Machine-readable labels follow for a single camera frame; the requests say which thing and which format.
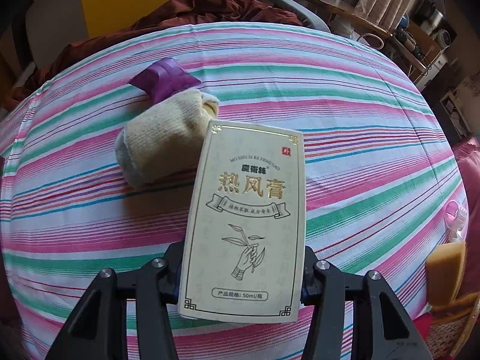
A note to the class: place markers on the red pink pillow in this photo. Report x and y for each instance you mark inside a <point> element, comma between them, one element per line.
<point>467,158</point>

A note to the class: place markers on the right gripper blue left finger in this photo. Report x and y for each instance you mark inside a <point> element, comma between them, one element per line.
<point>174,257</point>

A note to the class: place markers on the cream sock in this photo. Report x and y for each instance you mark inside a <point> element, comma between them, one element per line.
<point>166,138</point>

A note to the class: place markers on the dark red blanket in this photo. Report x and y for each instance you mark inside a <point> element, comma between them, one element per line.
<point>171,14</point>

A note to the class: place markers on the purple snack packet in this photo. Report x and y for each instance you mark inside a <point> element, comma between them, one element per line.
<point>162,79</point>

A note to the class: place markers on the orange sponge at right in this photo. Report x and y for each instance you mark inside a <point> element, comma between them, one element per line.
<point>445,268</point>

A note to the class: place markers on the pink plastic cup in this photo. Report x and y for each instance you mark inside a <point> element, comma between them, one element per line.
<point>456,217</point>

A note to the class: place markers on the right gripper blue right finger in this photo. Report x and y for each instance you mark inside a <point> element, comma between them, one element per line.
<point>310,284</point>

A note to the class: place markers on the white gold medicine box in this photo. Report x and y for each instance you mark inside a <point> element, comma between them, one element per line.
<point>243,257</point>

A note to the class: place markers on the wooden side desk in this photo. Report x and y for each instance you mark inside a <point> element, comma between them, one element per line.
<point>340,8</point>

